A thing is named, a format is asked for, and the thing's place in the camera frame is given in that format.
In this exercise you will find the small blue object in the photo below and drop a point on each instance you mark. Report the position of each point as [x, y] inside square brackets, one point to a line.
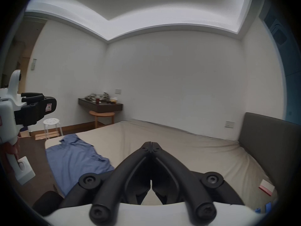
[264, 208]

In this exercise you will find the wall switch panel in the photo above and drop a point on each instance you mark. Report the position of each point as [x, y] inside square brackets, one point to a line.
[34, 64]

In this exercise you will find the dark wall-mounted desk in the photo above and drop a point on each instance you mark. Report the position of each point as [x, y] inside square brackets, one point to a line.
[101, 103]

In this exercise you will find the blue shirt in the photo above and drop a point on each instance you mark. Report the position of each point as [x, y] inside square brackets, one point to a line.
[70, 159]

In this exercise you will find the wooden slat rack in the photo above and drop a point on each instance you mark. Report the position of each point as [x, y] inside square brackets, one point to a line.
[45, 135]

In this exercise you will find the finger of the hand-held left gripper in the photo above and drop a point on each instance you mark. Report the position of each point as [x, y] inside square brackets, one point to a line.
[33, 94]
[40, 109]

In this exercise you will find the round white stool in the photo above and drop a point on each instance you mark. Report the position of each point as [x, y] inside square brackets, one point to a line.
[52, 122]

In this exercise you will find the white and red box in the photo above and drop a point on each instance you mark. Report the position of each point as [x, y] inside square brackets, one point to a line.
[267, 187]

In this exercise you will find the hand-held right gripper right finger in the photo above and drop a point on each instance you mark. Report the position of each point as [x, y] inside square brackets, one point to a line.
[171, 168]

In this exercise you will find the grey padded headboard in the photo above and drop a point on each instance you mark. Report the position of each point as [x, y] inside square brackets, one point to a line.
[270, 145]

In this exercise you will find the bed with beige sheet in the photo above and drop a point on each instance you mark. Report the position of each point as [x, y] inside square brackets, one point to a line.
[188, 154]

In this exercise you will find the person's left hand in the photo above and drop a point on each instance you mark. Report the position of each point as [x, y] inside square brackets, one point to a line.
[13, 148]

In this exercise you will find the round wooden stool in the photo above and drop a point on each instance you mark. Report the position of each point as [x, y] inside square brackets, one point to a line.
[102, 114]

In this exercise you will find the wall socket plate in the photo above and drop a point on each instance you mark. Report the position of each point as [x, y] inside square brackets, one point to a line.
[229, 124]
[118, 91]

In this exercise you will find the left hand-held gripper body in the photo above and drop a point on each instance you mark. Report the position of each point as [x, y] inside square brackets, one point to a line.
[7, 112]

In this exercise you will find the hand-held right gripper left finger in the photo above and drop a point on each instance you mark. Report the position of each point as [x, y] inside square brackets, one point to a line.
[131, 168]

